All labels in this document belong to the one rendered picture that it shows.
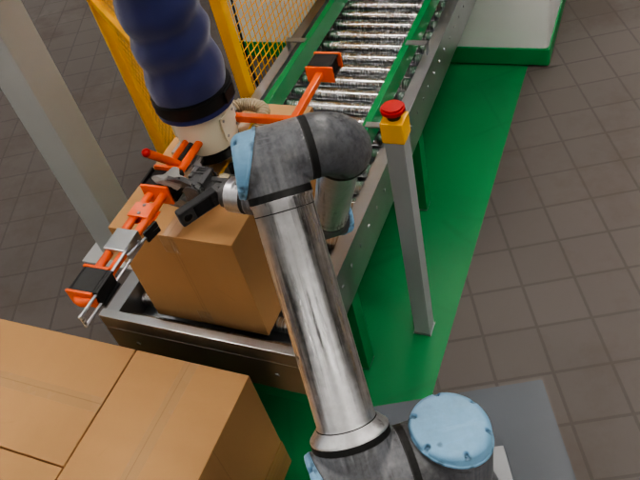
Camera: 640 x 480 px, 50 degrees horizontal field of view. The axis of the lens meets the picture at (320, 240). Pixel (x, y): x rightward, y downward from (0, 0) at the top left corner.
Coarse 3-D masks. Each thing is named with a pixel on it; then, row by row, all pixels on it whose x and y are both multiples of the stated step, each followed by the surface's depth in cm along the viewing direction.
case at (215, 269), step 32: (224, 160) 205; (160, 224) 191; (192, 224) 188; (224, 224) 186; (160, 256) 196; (192, 256) 190; (224, 256) 184; (256, 256) 193; (160, 288) 209; (192, 288) 202; (224, 288) 196; (256, 288) 196; (224, 320) 210; (256, 320) 203
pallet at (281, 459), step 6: (282, 444) 228; (282, 450) 229; (276, 456) 225; (282, 456) 230; (288, 456) 234; (276, 462) 226; (282, 462) 230; (288, 462) 235; (270, 468) 222; (276, 468) 227; (282, 468) 231; (288, 468) 236; (270, 474) 223; (276, 474) 227; (282, 474) 232
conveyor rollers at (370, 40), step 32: (352, 0) 347; (384, 0) 341; (416, 0) 335; (352, 32) 320; (384, 32) 314; (352, 64) 301; (384, 64) 303; (416, 64) 296; (288, 96) 299; (320, 96) 293; (352, 96) 287
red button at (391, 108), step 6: (390, 102) 193; (396, 102) 193; (402, 102) 193; (384, 108) 192; (390, 108) 191; (396, 108) 191; (402, 108) 191; (384, 114) 191; (390, 114) 190; (396, 114) 190; (390, 120) 194; (396, 120) 193
